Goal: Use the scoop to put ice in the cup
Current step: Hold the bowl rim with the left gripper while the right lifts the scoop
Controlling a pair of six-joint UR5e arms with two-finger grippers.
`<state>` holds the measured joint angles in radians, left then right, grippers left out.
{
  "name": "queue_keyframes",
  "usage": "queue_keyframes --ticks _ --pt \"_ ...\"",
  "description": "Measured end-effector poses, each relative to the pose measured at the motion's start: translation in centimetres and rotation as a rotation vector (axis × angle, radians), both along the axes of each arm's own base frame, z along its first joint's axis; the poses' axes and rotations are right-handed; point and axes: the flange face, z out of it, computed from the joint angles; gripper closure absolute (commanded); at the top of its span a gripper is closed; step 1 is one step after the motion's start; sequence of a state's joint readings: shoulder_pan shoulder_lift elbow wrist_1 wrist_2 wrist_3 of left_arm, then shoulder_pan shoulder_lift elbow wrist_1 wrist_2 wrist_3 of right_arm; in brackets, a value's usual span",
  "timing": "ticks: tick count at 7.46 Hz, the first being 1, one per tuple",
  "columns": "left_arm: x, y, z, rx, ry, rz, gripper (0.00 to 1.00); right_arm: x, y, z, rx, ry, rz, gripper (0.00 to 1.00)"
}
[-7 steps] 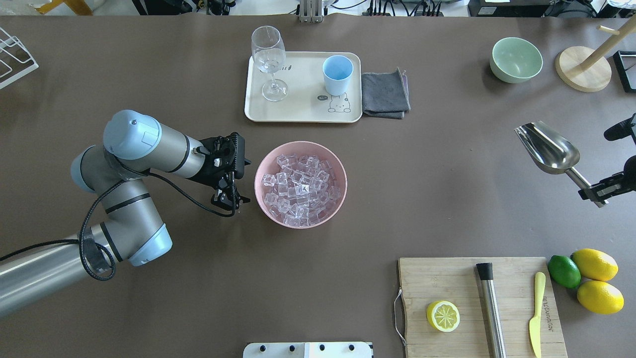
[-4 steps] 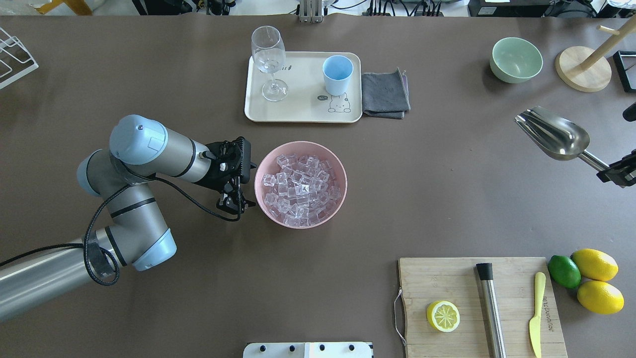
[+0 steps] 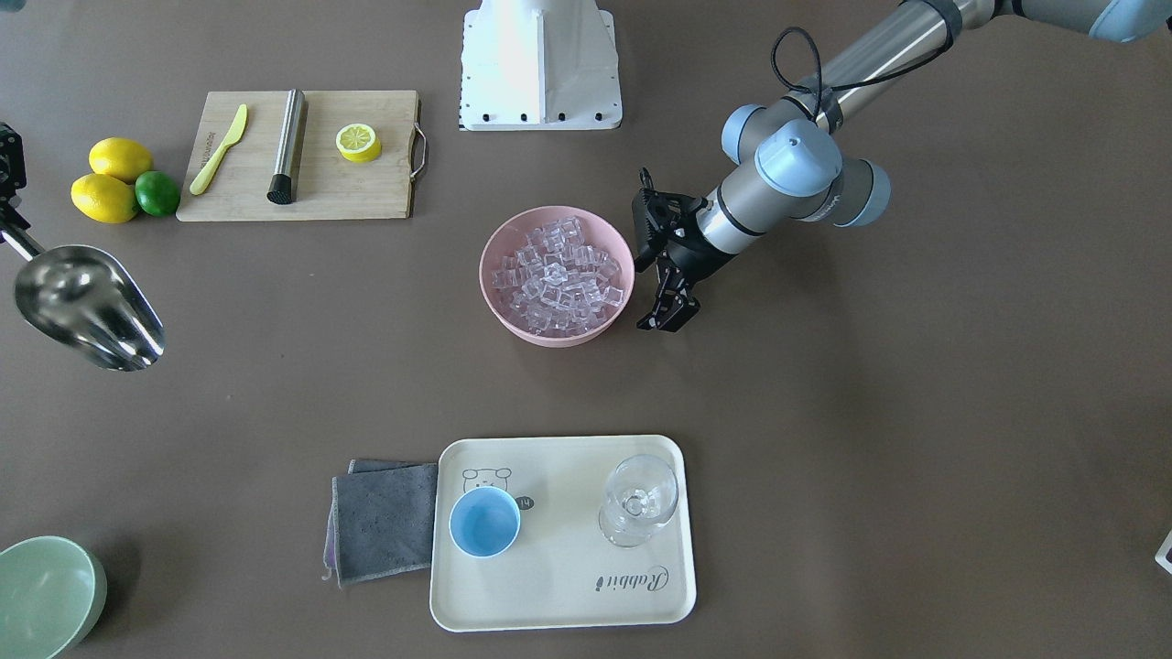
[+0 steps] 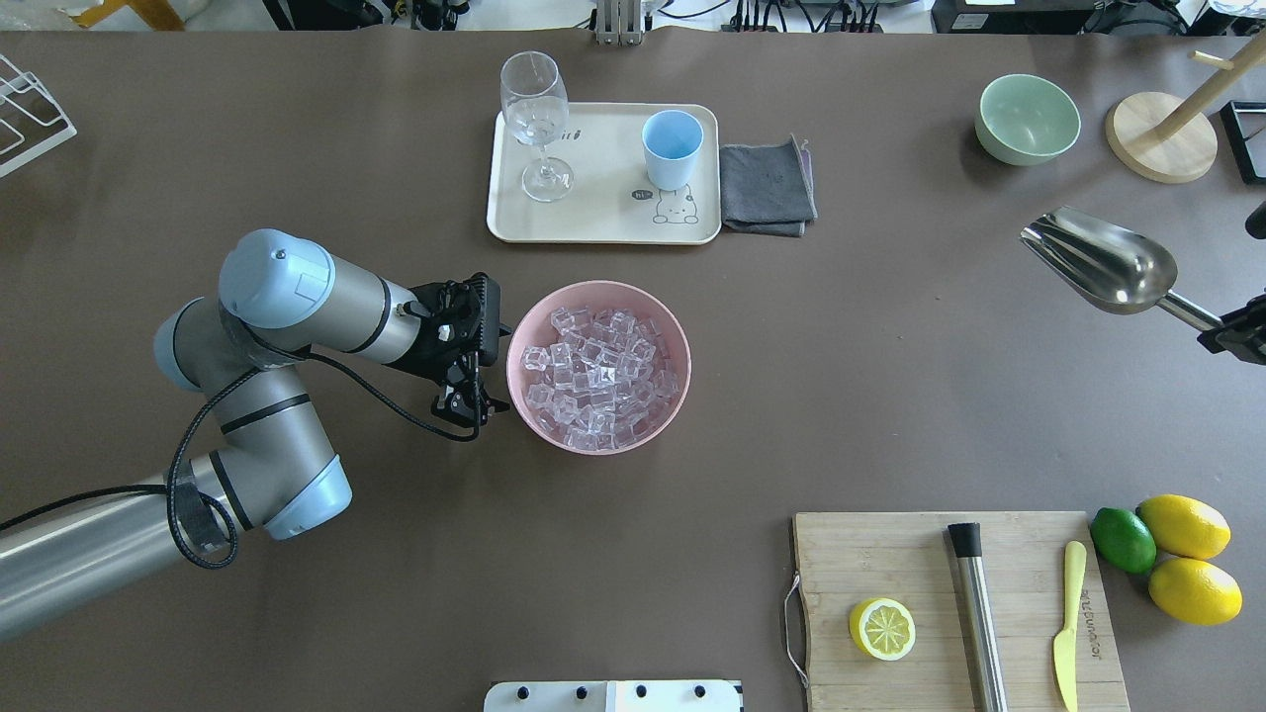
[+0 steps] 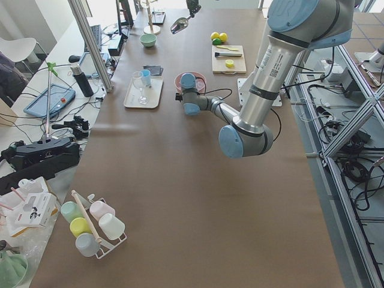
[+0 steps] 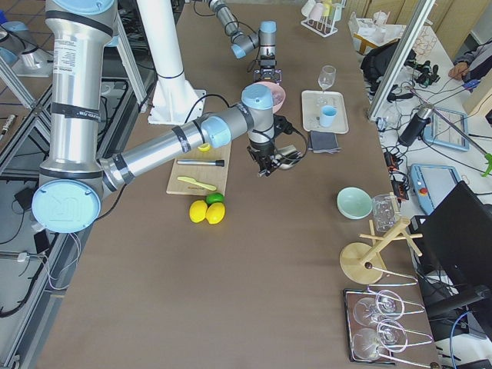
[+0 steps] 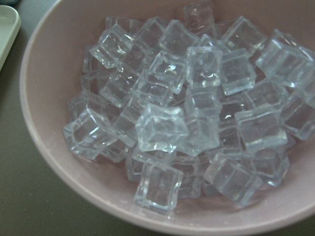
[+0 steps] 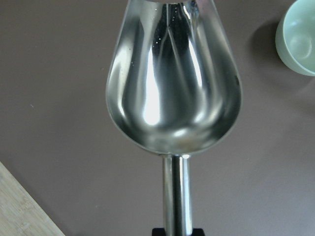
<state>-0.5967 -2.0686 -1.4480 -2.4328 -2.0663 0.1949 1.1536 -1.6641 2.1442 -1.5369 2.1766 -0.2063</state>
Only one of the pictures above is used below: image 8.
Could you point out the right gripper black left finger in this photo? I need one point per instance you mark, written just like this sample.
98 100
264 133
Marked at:
158 232

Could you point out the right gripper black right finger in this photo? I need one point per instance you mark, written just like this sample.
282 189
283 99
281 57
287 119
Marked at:
198 232

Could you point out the metal ice scoop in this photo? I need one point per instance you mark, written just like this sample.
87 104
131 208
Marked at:
173 88

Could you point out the bamboo cutting board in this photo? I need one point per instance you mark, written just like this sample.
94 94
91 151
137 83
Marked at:
20 214

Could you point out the mint green bowl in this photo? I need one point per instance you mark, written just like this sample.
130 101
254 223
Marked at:
295 37

